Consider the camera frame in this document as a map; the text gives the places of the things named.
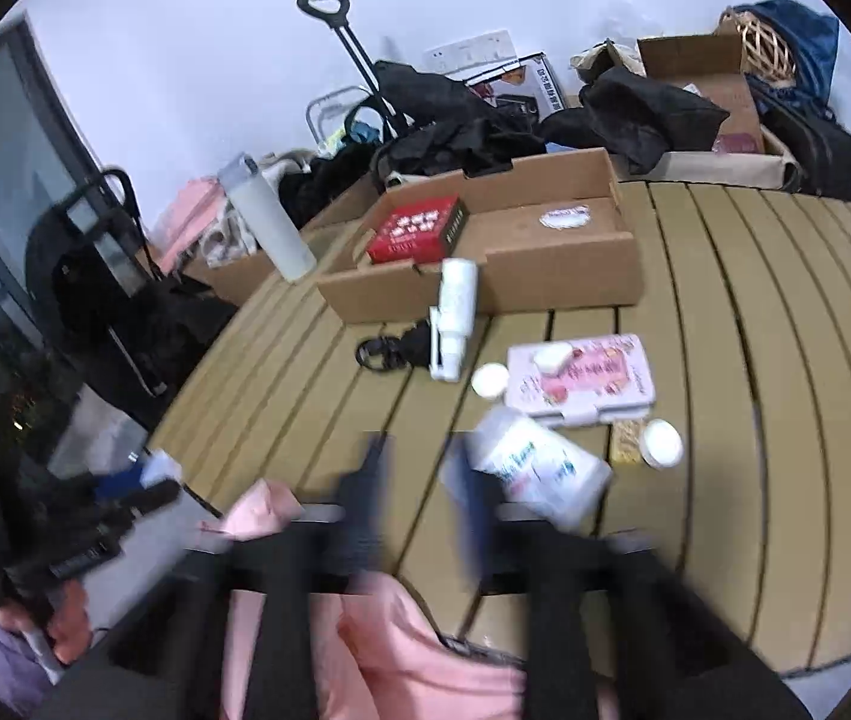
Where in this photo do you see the red box with white text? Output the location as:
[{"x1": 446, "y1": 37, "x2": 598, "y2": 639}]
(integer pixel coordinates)
[{"x1": 365, "y1": 195, "x2": 468, "y2": 265}]

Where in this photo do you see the pink knit hat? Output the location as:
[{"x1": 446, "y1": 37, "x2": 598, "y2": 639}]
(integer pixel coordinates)
[{"x1": 219, "y1": 479, "x2": 525, "y2": 718}]

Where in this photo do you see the small yellow printed box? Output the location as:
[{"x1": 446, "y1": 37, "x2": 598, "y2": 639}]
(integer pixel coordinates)
[{"x1": 609, "y1": 419, "x2": 645, "y2": 465}]

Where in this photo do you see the black cable with adapter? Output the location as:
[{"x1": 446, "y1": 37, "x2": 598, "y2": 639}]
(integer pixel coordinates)
[{"x1": 353, "y1": 319, "x2": 436, "y2": 374}]

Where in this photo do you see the brown cardboard box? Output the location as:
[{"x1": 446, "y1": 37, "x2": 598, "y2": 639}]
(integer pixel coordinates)
[
  {"x1": 183, "y1": 250, "x2": 274, "y2": 305},
  {"x1": 637, "y1": 34, "x2": 764, "y2": 154}
]

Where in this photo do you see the white wall socket strip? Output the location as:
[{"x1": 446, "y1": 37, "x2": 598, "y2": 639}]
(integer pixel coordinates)
[{"x1": 422, "y1": 29, "x2": 517, "y2": 75}]

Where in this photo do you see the open brown cardboard tray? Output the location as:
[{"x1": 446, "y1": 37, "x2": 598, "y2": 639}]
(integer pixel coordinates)
[{"x1": 316, "y1": 148, "x2": 643, "y2": 323}]

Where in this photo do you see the white spray bottle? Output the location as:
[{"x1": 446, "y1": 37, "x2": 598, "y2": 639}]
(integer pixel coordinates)
[{"x1": 429, "y1": 259, "x2": 480, "y2": 382}]

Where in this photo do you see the brown cardboard box left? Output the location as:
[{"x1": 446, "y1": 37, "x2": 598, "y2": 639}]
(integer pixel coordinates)
[{"x1": 183, "y1": 250, "x2": 274, "y2": 305}]

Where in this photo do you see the black folded stroller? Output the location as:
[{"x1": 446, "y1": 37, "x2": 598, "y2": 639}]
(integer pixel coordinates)
[{"x1": 25, "y1": 167, "x2": 236, "y2": 431}]

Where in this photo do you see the person's left hand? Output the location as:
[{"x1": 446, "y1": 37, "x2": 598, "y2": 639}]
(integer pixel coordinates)
[{"x1": 0, "y1": 580, "x2": 92, "y2": 665}]

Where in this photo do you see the woven wicker basket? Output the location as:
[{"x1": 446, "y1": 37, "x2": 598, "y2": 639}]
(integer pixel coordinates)
[{"x1": 717, "y1": 8, "x2": 796, "y2": 88}]

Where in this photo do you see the pink and white notebook case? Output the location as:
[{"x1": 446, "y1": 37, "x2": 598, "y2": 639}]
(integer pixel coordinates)
[{"x1": 504, "y1": 333, "x2": 657, "y2": 427}]

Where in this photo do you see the white thermos bottle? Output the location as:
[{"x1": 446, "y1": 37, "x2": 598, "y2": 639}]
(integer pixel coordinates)
[{"x1": 217, "y1": 153, "x2": 316, "y2": 283}]

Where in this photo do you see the black trolley handle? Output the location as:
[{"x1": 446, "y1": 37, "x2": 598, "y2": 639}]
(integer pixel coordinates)
[{"x1": 295, "y1": 0, "x2": 407, "y2": 138}]

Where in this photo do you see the blue fabric bag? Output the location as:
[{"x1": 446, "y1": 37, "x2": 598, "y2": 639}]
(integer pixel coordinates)
[{"x1": 751, "y1": 0, "x2": 839, "y2": 119}]

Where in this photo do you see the white plastic lotion bottle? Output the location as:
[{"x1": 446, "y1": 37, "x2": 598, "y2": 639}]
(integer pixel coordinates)
[{"x1": 468, "y1": 406, "x2": 613, "y2": 532}]

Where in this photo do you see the black backpack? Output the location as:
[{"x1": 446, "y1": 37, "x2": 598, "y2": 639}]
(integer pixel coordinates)
[{"x1": 746, "y1": 75, "x2": 851, "y2": 203}]

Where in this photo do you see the black clothes pile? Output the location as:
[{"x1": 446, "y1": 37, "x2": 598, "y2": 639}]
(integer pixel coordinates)
[{"x1": 370, "y1": 60, "x2": 546, "y2": 179}]

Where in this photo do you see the pink cloth in box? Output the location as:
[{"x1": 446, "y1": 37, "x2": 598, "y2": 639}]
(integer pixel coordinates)
[{"x1": 149, "y1": 177, "x2": 225, "y2": 273}]

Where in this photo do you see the black jacket on box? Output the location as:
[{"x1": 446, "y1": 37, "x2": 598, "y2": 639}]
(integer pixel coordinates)
[{"x1": 579, "y1": 67, "x2": 730, "y2": 174}]

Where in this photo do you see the brown cardboard box right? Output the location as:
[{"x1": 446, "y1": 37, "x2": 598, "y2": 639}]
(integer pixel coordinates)
[{"x1": 637, "y1": 34, "x2": 764, "y2": 154}]

